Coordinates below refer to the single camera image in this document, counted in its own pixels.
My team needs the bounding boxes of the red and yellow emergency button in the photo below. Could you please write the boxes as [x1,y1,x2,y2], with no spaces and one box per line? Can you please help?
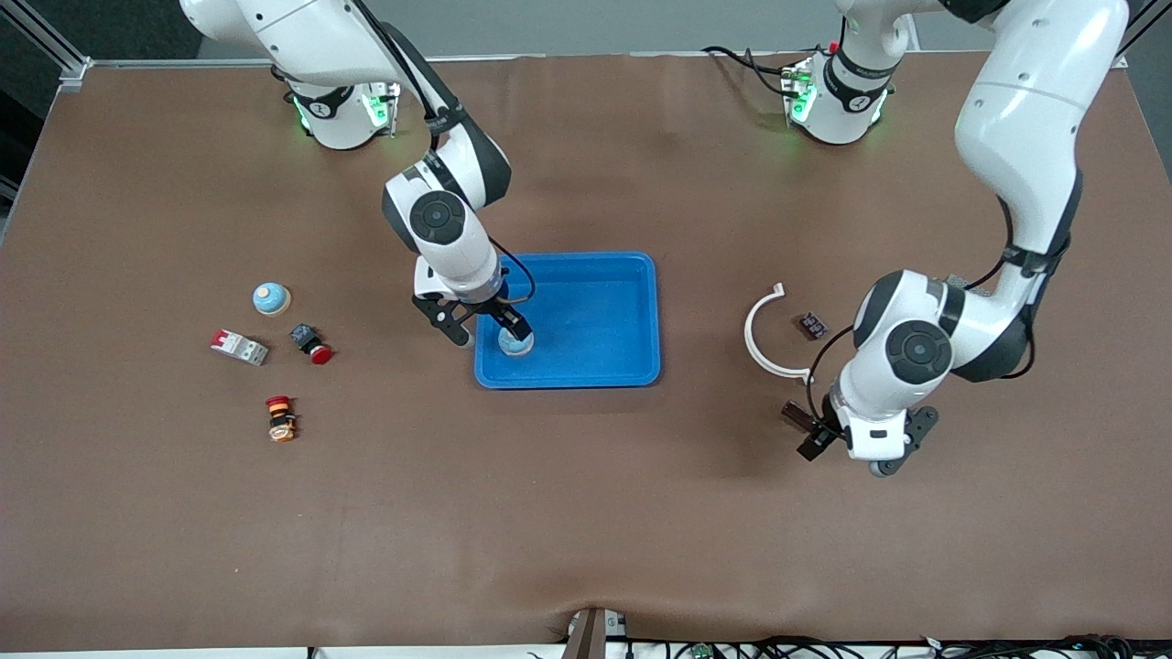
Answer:
[265,394,298,444]

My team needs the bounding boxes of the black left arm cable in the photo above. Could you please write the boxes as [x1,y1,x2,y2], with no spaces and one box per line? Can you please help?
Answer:
[805,197,1041,422]

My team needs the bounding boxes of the black left base cables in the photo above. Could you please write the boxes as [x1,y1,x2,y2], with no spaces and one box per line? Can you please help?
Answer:
[702,44,799,98]

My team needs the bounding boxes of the white and red circuit breaker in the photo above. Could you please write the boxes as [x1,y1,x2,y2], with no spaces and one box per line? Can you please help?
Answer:
[210,329,270,367]

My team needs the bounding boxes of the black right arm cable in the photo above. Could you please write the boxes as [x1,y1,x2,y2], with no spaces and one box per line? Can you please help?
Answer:
[353,0,537,308]

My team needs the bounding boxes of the blue plastic tray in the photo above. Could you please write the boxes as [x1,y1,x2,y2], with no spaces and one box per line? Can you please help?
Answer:
[473,251,662,391]

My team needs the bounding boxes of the brown camera mount post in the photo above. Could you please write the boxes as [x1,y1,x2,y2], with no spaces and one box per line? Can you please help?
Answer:
[560,607,629,659]

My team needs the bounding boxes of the black switch with red button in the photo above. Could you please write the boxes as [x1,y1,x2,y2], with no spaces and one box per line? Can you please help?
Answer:
[289,322,334,366]

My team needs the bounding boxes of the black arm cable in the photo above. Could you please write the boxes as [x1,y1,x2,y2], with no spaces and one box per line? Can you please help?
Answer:
[805,197,1041,422]
[353,0,537,308]

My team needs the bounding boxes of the aluminium frame rail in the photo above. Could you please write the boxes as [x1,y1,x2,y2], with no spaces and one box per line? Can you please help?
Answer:
[0,0,285,91]

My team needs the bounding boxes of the white curved plastic bracket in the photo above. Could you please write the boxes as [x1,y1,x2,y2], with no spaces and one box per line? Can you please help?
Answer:
[743,283,816,386]

